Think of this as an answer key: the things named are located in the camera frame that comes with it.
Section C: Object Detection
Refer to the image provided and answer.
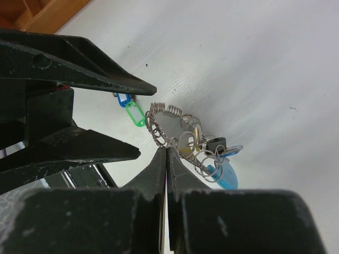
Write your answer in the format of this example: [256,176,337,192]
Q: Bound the light blue key tag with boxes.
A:
[207,161,238,189]

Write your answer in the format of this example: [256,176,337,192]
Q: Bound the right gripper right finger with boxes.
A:
[166,148,211,251]

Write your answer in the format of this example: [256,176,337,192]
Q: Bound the yellow key tag with key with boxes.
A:
[177,126,228,159]

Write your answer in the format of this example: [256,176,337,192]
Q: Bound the green key tag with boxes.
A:
[125,101,145,128]

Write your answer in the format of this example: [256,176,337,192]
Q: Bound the orange wooden compartment tray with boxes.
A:
[1,0,90,34]

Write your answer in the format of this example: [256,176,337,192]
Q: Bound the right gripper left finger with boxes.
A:
[122,148,166,251]

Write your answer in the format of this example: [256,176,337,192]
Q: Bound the dark blue key tag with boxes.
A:
[218,145,243,158]

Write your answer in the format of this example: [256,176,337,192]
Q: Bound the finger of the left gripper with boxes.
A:
[1,29,157,96]
[1,126,140,194]

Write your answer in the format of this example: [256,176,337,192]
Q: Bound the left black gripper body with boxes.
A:
[1,79,74,148]

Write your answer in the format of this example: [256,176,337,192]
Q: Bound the silver keyring chain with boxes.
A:
[144,102,226,183]

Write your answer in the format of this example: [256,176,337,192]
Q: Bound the blue key tag on table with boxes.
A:
[113,93,131,107]

